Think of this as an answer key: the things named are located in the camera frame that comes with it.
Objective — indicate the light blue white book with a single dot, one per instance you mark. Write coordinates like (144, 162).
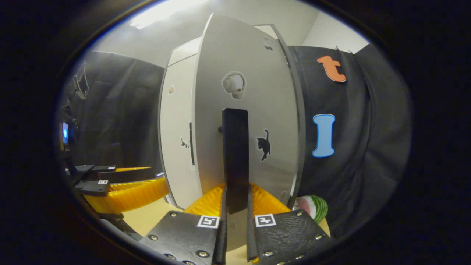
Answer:
(169, 200)

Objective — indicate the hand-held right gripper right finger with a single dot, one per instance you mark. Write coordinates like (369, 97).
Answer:
(251, 239)

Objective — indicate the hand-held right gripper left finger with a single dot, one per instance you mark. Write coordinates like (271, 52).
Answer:
(222, 239)

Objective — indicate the white double-door shoe cabinet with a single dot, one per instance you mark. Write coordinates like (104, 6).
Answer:
(301, 121)

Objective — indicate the black backdrop cloth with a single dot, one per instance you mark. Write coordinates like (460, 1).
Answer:
(375, 147)
(121, 110)

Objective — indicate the watermelon toy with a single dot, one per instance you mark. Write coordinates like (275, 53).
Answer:
(316, 208)

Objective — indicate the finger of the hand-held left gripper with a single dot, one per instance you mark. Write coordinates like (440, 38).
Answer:
(125, 175)
(94, 187)

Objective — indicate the white cabinet door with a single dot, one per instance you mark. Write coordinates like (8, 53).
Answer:
(213, 110)
(176, 129)

